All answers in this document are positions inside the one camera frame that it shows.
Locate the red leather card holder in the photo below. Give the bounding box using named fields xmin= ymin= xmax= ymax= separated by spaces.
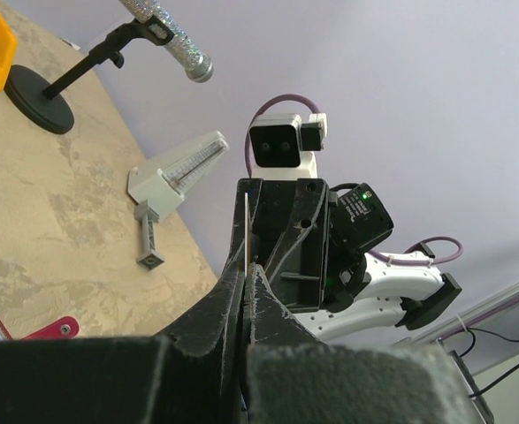
xmin=0 ymin=314 xmax=80 ymax=341

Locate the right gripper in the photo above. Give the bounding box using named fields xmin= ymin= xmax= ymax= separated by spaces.
xmin=228 ymin=178 xmax=393 ymax=309

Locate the aluminium frame rail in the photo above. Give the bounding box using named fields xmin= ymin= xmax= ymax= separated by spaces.
xmin=395 ymin=283 xmax=519 ymax=346

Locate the white metronome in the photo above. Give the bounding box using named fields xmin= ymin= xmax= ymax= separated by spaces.
xmin=126 ymin=131 xmax=229 ymax=270

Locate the silver glitter microphone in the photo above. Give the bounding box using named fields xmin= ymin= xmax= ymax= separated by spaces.
xmin=120 ymin=0 xmax=213 ymax=83

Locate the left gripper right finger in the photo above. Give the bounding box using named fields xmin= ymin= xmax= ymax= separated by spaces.
xmin=246 ymin=265 xmax=476 ymax=423

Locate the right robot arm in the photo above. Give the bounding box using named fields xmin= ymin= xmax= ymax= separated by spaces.
xmin=232 ymin=178 xmax=462 ymax=341

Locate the black microphone stand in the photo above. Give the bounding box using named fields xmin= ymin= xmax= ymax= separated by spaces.
xmin=4 ymin=16 xmax=174 ymax=134

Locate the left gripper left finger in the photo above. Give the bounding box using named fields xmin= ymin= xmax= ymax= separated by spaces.
xmin=0 ymin=249 xmax=246 ymax=423

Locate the gold credit card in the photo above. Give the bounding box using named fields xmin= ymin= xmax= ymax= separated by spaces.
xmin=244 ymin=192 xmax=250 ymax=278

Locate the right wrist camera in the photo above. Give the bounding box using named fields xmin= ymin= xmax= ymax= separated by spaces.
xmin=248 ymin=113 xmax=328 ymax=181

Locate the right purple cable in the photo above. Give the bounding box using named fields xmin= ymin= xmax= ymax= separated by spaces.
xmin=244 ymin=93 xmax=466 ymax=266

